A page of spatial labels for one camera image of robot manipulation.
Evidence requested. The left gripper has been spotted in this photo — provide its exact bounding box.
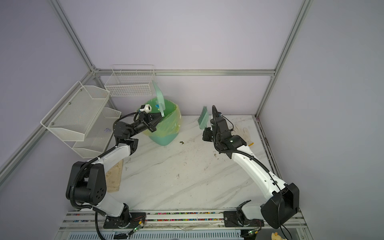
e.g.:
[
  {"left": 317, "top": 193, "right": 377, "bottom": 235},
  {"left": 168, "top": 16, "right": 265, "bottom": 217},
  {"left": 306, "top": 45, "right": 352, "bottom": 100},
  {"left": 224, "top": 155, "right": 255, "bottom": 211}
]
[{"left": 129, "top": 111, "right": 165, "bottom": 139}]

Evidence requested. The green hand brush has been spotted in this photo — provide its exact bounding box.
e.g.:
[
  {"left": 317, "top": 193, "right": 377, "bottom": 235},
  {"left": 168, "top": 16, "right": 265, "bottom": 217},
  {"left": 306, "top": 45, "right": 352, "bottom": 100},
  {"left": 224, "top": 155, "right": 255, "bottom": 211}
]
[{"left": 198, "top": 106, "right": 209, "bottom": 130}]

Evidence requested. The green plastic dustpan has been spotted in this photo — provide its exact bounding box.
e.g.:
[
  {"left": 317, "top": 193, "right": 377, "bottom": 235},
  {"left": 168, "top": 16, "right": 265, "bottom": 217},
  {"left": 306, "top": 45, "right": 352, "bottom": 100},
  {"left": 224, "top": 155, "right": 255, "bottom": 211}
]
[{"left": 153, "top": 81, "right": 166, "bottom": 117}]

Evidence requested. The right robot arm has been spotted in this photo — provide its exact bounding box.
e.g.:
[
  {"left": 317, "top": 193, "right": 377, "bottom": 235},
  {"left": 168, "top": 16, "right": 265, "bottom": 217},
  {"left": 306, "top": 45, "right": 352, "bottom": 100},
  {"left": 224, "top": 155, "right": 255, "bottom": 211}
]
[{"left": 203, "top": 106, "right": 300, "bottom": 229}]

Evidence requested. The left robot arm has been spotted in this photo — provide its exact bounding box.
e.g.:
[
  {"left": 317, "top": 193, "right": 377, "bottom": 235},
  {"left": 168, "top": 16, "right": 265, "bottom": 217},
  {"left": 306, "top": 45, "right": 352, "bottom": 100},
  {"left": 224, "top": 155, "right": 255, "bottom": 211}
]
[{"left": 66, "top": 111, "right": 163, "bottom": 229}]

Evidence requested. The green trash bin with bag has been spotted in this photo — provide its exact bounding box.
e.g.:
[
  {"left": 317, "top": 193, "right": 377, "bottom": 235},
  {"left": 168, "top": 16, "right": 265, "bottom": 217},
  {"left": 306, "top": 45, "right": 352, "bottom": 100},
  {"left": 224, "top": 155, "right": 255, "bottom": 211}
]
[{"left": 143, "top": 99, "right": 182, "bottom": 146}]

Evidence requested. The white glove yellow cuff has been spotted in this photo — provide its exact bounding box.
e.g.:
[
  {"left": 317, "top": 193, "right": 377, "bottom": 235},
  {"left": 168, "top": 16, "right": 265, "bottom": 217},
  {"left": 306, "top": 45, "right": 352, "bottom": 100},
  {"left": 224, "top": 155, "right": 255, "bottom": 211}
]
[{"left": 232, "top": 124, "right": 254, "bottom": 146}]

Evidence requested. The beige work glove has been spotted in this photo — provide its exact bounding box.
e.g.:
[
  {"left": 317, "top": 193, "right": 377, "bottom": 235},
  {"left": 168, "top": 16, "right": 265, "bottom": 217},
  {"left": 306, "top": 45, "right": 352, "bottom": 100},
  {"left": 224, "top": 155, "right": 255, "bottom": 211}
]
[{"left": 106, "top": 160, "right": 124, "bottom": 193}]

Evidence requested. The white mesh two-tier shelf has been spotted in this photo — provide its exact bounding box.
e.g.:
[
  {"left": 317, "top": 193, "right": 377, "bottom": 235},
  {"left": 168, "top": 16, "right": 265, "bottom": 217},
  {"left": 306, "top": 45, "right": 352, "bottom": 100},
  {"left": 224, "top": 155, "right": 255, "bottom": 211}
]
[{"left": 41, "top": 82, "right": 121, "bottom": 159}]

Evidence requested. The yellow object bottom right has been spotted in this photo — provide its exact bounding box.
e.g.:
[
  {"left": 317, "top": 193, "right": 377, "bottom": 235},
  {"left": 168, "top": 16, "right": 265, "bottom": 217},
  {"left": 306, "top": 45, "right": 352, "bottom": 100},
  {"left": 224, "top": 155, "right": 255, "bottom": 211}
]
[{"left": 271, "top": 232, "right": 287, "bottom": 240}]

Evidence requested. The white wire basket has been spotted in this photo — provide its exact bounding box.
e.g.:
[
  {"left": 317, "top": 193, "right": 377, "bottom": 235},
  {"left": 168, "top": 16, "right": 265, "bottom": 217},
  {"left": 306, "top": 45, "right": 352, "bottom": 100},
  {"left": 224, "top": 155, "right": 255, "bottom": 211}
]
[{"left": 105, "top": 65, "right": 156, "bottom": 97}]

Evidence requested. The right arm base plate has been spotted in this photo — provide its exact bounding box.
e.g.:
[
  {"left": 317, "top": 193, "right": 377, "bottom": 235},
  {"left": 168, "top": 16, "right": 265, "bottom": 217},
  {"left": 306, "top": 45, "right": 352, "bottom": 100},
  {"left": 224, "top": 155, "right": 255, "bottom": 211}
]
[{"left": 223, "top": 211, "right": 265, "bottom": 228}]

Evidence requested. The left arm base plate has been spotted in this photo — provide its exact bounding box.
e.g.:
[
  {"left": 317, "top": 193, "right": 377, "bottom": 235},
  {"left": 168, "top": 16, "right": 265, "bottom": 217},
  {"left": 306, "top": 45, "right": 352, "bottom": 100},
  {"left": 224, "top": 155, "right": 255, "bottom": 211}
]
[{"left": 103, "top": 212, "right": 147, "bottom": 229}]

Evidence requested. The aluminium front rail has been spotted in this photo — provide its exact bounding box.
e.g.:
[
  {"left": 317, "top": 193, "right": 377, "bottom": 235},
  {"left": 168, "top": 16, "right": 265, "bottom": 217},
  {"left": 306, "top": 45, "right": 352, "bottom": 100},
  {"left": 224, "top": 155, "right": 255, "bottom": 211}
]
[{"left": 58, "top": 209, "right": 310, "bottom": 235}]

